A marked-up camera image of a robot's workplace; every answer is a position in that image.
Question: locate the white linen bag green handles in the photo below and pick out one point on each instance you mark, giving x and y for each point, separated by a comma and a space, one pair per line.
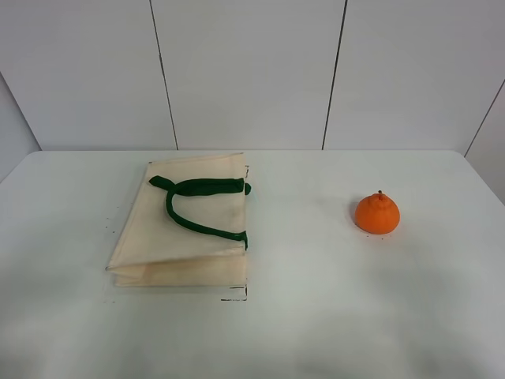
187, 226

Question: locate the orange mandarin with stem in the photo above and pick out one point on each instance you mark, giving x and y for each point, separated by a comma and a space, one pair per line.
377, 214

